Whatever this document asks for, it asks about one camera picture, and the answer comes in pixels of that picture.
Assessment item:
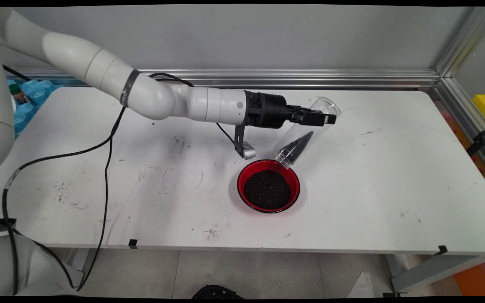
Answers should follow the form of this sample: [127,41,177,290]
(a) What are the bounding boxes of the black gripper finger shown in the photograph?
[289,105,337,127]

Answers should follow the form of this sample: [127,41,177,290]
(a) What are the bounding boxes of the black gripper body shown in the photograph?
[245,90,291,129]

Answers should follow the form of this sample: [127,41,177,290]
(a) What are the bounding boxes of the clear plastic jar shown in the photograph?
[271,96,341,170]

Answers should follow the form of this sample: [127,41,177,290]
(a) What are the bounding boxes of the black granules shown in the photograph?
[243,170,292,211]
[277,130,314,169]

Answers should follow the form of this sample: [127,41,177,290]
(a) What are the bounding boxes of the red bowl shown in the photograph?
[237,159,301,214]

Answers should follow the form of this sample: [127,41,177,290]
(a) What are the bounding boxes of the black clamp stand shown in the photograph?
[466,120,485,157]

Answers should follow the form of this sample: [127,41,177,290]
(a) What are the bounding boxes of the black round floor object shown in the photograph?
[191,285,245,299]

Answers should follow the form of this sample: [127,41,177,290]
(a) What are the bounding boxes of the grey table leg beam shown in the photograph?
[383,254,485,298]

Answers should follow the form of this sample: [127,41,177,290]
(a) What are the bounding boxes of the blue plastic bottle pack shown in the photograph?
[7,79,64,139]

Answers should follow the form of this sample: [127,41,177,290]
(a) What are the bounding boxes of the white table leg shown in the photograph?
[68,248,92,287]

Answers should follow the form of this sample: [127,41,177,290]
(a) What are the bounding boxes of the small green-capped bottle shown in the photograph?
[9,83,30,105]

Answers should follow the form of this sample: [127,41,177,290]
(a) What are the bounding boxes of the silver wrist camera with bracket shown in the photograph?
[234,125,256,160]

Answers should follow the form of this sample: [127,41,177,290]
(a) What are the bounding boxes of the aluminium frame rail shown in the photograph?
[432,78,485,182]
[5,69,441,90]

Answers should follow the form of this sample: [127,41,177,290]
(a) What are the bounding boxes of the aluminium frame post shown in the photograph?
[435,6,485,79]

